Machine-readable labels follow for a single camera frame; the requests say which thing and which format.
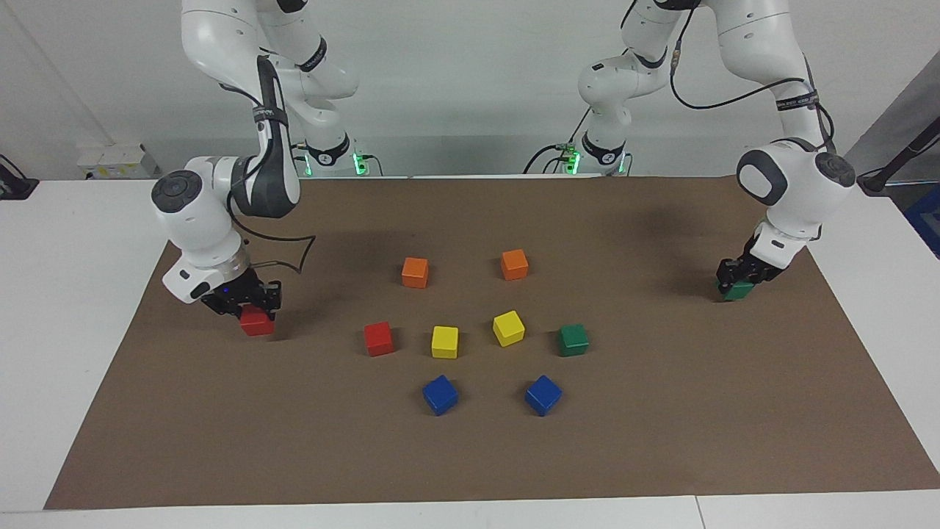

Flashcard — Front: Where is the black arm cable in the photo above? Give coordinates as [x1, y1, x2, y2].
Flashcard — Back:
[217, 44, 317, 274]
[621, 0, 836, 151]

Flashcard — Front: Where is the black device with cable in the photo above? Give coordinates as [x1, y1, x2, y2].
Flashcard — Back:
[0, 154, 39, 201]

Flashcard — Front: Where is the blue bin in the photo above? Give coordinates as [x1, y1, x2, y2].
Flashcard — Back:
[905, 184, 940, 259]

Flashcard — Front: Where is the blue wooden cube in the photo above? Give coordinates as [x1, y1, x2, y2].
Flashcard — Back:
[422, 375, 460, 417]
[524, 375, 563, 417]

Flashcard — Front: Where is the black base cable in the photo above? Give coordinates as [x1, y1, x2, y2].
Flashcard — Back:
[523, 107, 592, 175]

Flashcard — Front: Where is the black stand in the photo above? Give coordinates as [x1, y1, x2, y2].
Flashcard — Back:
[856, 116, 940, 196]

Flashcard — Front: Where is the yellow wooden cube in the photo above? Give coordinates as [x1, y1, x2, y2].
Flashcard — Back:
[431, 325, 460, 360]
[492, 310, 527, 348]

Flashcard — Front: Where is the white power strip box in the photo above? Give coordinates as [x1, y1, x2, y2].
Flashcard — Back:
[77, 143, 159, 181]

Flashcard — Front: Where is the brown paper mat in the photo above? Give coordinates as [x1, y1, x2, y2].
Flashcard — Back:
[44, 175, 940, 510]

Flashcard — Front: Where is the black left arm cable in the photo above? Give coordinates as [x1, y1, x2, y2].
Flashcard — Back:
[621, 0, 836, 151]

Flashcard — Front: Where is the red wooden cube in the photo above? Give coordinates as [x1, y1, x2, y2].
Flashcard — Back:
[240, 305, 276, 337]
[364, 321, 395, 358]

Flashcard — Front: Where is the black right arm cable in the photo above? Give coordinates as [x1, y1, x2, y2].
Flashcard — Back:
[217, 44, 317, 274]

